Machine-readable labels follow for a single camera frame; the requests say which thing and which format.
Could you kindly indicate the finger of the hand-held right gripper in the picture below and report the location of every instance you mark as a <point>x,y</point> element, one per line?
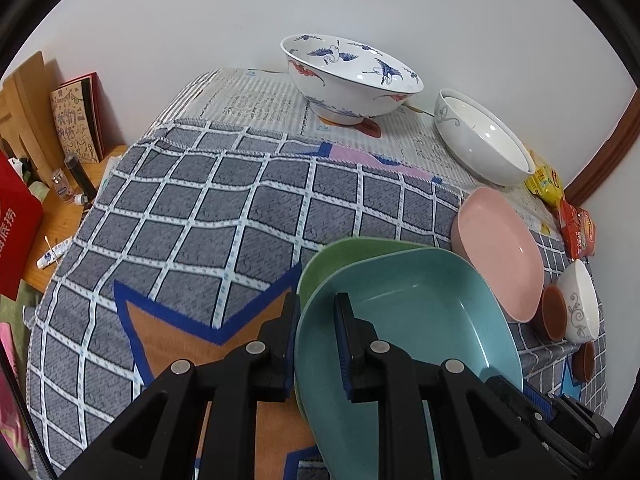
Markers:
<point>537,402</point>

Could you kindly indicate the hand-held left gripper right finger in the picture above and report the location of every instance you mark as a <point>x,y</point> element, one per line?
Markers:
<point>343,345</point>

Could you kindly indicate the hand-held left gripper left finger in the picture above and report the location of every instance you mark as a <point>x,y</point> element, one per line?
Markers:
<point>289,345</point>

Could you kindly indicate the green plate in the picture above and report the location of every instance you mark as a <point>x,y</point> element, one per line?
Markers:
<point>340,260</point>

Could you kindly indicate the teal plate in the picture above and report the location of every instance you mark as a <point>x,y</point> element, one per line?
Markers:
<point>425,310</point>

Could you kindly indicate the small brown bowl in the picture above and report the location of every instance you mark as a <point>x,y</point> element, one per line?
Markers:
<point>552,312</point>
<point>584,360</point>

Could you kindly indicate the small white grey-pattern bowl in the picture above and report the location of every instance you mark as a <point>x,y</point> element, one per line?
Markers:
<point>582,310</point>

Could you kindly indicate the pink plate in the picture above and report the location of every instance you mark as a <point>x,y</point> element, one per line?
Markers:
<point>500,250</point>

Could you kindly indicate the large white lemon bowl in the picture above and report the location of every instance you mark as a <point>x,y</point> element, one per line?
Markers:
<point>480,145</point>

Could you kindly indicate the grey checked blanket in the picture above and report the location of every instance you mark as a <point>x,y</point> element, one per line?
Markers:
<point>200,210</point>

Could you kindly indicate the red chip packet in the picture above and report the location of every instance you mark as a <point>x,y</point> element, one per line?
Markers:
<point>577,230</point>

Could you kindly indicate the yellow chip packet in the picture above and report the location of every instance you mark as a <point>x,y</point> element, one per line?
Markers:
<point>545,182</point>

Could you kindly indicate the white lace tablecloth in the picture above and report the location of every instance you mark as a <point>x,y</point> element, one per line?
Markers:
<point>260,100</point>

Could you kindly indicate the white tube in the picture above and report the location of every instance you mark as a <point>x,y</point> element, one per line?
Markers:
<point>52,255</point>

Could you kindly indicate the crane print large bowl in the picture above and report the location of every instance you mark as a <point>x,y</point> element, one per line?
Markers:
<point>350,90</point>

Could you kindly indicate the wooden desk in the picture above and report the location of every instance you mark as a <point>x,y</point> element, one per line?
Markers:
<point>60,225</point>

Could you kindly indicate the black cylinder bottle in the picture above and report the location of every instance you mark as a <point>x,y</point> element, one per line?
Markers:
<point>81,177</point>

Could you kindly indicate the small glass bottle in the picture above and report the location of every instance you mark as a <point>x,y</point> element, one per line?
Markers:
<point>59,186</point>

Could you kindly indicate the red box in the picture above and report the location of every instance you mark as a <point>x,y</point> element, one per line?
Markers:
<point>15,230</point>

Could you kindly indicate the red book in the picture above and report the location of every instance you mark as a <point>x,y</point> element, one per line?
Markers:
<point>97,110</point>

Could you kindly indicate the doodle cover book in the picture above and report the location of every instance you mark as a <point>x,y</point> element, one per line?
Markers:
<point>75,120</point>

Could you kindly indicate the wooden board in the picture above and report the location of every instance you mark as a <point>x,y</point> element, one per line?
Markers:
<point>30,105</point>

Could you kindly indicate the brown wooden door frame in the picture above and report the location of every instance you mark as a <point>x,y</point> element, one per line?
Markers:
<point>615,160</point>

